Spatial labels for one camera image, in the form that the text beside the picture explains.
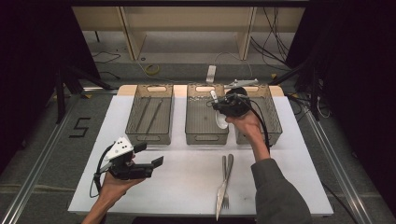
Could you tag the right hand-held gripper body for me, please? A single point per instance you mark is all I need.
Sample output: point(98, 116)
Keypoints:
point(233, 105)

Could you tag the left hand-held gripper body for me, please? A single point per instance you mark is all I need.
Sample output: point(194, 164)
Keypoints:
point(118, 149)

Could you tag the white spoon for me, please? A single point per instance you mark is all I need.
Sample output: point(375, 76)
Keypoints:
point(221, 122)

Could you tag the grey plastic basket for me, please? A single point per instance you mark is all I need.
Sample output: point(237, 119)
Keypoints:
point(199, 119)
point(274, 118)
point(162, 124)

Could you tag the metal table knife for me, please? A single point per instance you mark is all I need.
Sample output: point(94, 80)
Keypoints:
point(221, 194)

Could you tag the metal fork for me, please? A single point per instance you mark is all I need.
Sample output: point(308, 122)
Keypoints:
point(225, 202)

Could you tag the person's right hand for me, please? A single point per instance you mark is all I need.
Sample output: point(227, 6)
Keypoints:
point(249, 126)

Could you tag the person's left hand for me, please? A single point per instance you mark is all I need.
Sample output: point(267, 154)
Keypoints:
point(115, 188)

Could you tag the white power strip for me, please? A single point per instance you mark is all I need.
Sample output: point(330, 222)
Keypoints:
point(211, 74)

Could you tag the white table cover board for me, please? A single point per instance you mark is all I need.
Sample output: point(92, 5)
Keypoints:
point(180, 186)

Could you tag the black metal stand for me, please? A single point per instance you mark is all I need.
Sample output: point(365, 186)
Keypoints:
point(315, 99)
point(60, 99)

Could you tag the yellow tape roll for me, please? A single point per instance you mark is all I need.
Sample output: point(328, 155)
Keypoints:
point(148, 71)

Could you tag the wooden shelf unit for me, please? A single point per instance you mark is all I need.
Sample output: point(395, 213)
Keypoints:
point(186, 21)

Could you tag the dark curtain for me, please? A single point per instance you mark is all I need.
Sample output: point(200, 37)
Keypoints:
point(28, 62)
point(358, 77)

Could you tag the metal floor rail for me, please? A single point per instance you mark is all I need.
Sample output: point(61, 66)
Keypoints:
point(336, 171)
point(31, 183)

